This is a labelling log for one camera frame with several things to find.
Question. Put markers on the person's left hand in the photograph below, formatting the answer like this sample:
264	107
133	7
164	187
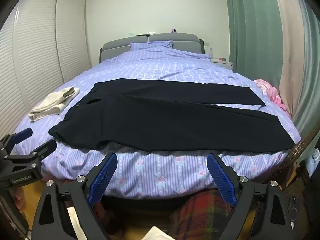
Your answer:
19	197

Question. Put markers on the red plaid blanket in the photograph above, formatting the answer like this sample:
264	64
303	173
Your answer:
197	212

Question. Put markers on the white nightstand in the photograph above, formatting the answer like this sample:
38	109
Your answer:
222	63

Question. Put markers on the white paper sheet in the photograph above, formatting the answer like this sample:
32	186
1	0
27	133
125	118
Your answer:
160	233

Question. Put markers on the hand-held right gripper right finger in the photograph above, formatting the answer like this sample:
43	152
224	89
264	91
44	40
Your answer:
222	180

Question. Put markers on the folded cream cloth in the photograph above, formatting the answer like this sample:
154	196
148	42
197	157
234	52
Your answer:
50	105

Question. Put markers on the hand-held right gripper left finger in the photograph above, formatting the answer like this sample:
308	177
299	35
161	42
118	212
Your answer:
105	177

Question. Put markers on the small purple toy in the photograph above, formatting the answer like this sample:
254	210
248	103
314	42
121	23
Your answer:
174	30

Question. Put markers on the small red item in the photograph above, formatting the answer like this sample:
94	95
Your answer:
221	59

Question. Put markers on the beige curtain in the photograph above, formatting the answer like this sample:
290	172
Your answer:
290	42

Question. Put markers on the pink cloth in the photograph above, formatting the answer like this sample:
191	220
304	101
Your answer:
272	92

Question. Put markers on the grey bed headboard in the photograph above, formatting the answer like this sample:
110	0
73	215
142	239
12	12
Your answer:
117	45

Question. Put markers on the white louvered wardrobe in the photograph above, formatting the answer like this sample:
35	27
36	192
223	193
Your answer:
37	42

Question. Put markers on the light blue cloth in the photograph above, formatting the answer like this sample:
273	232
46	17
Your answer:
315	160

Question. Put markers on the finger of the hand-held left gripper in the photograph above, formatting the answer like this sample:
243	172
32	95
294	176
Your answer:
23	134
45	150

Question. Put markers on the striped floral pillow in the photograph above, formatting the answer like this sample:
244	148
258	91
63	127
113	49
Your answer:
150	45

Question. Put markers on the green curtain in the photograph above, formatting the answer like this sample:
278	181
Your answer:
245	30

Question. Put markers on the dark flat book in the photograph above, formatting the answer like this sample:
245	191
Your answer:
143	35

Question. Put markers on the black pants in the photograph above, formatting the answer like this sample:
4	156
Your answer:
162	122

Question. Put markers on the clear plastic bottle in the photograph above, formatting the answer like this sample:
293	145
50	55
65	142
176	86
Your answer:
211	54

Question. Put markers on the dark wicker basket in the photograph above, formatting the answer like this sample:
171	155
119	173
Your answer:
295	152

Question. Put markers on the striped floral duvet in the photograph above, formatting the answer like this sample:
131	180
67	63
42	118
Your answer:
150	65

